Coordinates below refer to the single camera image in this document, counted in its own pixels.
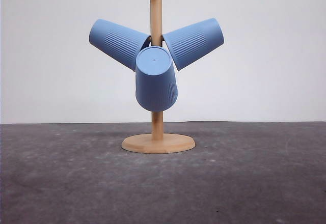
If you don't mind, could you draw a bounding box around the blue ribbed cup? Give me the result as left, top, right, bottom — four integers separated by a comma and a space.
135, 46, 178, 112
163, 18, 225, 71
89, 19, 151, 72

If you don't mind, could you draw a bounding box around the wooden cup tree stand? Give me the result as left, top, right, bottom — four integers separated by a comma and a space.
122, 0, 195, 154

